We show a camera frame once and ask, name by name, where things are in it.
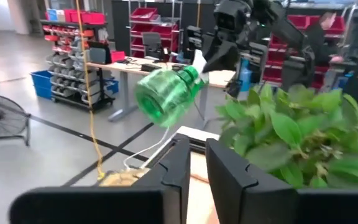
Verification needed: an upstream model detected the wooden top desk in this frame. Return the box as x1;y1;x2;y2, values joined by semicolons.
85;57;236;123

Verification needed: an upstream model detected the green spray bottle white nozzle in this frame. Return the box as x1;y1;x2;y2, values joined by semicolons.
134;49;210;128

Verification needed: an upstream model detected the yellow extension cable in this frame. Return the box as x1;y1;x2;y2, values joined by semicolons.
74;0;106;181

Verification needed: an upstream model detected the white floor cable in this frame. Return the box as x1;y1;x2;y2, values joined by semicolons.
122;127;171;170

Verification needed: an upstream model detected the metal shelf with red bins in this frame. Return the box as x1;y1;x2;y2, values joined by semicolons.
128;0;183;60

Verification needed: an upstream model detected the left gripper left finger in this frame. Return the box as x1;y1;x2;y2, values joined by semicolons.
9;133;192;224

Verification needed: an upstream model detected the storage rack with red bins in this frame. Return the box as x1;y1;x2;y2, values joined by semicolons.
39;8;117;112

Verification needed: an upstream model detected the beige green gardening bag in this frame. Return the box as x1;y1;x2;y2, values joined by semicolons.
99;167;151;187

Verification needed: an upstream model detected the grey office chair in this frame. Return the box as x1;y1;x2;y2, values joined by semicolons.
141;32;165;60

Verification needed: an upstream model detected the green plant in black pot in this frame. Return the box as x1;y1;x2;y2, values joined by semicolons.
215;83;358;190

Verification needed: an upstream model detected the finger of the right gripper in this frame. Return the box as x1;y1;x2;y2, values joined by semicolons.
202;34;239;74

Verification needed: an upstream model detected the person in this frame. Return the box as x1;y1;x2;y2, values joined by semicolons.
305;11;345;67

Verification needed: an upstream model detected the large blue floor bin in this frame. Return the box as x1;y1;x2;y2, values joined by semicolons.
30;70;55;100

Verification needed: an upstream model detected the small blue bin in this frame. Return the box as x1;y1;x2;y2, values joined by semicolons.
104;79;120;95

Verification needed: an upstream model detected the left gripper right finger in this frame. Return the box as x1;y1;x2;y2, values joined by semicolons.
205;138;358;224

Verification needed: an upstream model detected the red bin shelf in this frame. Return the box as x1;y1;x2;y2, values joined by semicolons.
267;14;347;91

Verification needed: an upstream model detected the blue container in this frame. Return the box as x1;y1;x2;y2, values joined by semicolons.
239;58;254;91

